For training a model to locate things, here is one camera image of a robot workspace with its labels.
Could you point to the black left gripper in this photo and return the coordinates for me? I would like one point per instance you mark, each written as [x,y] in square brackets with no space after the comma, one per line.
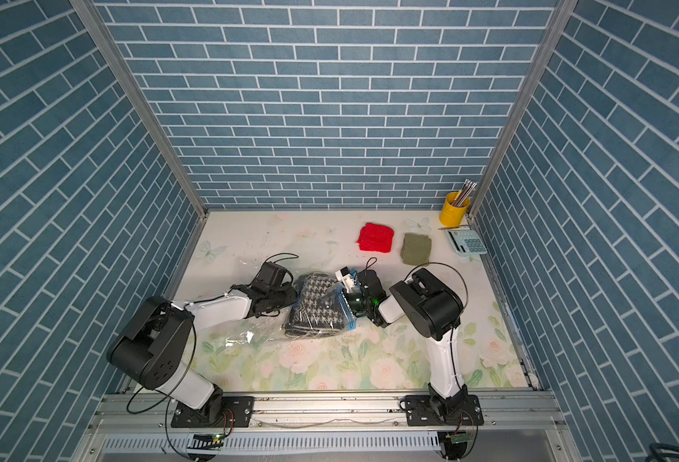
[291,296]

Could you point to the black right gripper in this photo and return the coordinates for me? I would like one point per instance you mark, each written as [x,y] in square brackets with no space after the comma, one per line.
[346,296]

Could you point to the clear plastic vacuum bag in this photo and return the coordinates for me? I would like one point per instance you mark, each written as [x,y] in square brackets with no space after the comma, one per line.
[234,304]

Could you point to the black white houndstooth scarf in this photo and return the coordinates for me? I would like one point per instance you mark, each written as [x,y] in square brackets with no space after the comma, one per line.
[318,311]

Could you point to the red knitted scarf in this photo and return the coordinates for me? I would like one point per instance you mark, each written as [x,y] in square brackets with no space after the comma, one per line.
[376,238]

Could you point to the green knitted scarf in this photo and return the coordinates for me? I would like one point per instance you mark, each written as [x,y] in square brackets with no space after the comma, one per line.
[416,249]

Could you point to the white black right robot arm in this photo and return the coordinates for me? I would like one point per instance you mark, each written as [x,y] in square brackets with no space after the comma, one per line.
[434,311]

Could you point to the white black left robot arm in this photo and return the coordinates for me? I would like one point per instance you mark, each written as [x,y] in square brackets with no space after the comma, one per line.
[151,346]

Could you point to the light blue calculator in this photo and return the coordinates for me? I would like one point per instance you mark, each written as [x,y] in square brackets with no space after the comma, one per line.
[466,242]

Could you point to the yellow pen holder cup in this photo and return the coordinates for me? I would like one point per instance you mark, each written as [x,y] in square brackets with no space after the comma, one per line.
[452,215]

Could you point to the pens in yellow cup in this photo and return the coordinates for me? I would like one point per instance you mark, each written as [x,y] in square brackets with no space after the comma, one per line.
[463,194]

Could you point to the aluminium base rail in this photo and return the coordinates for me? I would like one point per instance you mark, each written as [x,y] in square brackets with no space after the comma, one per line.
[514,425]

